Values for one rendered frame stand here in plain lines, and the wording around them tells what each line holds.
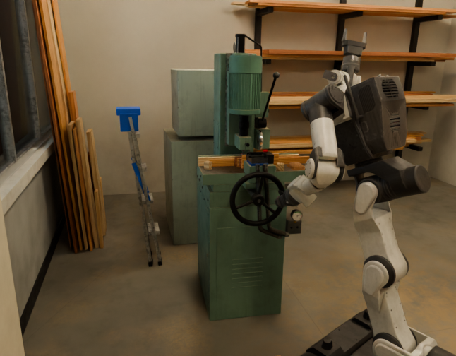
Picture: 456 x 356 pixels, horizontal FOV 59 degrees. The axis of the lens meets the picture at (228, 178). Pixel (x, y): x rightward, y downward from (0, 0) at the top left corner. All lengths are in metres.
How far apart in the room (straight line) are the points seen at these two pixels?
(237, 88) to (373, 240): 1.02
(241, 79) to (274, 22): 2.69
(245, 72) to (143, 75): 2.47
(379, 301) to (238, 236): 0.82
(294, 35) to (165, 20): 1.45
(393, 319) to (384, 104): 0.91
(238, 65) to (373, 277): 1.21
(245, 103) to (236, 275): 0.97
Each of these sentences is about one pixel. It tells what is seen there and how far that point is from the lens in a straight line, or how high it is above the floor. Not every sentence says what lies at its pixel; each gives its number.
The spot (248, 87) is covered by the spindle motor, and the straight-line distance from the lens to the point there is 2.16.
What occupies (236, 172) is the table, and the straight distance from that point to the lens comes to 2.15.
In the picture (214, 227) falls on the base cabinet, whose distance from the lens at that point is 2.22.
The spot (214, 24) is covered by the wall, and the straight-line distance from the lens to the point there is 4.61.
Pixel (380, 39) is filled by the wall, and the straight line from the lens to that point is 5.41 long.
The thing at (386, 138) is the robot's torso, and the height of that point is 1.19.
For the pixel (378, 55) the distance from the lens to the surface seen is 4.76.
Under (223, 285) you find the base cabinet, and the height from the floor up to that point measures 0.23.
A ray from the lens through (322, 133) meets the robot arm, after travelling 1.54.
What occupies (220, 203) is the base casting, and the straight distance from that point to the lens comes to 2.17.
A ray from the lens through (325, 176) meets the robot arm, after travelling 1.51.
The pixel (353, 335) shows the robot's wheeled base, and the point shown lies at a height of 0.19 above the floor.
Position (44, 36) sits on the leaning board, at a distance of 3.17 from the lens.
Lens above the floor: 1.47
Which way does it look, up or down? 16 degrees down
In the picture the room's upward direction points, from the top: 1 degrees clockwise
